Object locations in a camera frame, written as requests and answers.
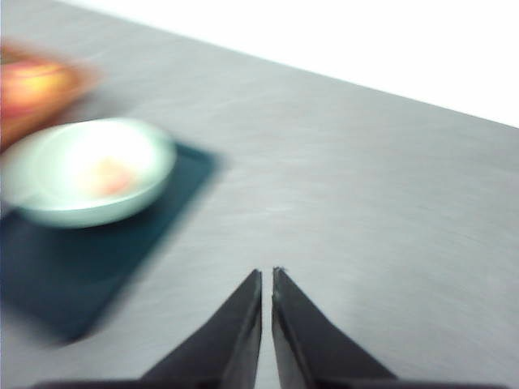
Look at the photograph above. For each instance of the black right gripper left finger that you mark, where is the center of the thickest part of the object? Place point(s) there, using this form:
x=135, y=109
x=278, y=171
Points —
x=223, y=352

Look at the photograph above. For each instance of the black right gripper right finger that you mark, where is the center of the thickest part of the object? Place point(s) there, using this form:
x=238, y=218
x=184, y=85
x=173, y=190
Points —
x=310, y=351

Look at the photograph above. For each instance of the orange egg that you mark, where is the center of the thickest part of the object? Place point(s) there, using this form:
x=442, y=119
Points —
x=111, y=176

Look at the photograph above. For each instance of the green ceramic bowl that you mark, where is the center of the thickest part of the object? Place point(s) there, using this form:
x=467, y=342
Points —
x=87, y=172

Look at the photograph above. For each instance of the brown wicker basket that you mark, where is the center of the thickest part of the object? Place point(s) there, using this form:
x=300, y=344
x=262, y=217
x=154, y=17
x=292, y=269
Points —
x=16, y=127

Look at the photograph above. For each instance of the dark rectangular tray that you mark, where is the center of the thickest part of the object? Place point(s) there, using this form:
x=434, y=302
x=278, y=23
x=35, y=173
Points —
x=58, y=283

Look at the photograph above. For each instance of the red yellow apple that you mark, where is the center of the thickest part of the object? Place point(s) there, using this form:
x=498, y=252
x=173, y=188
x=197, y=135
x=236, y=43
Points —
x=30, y=86

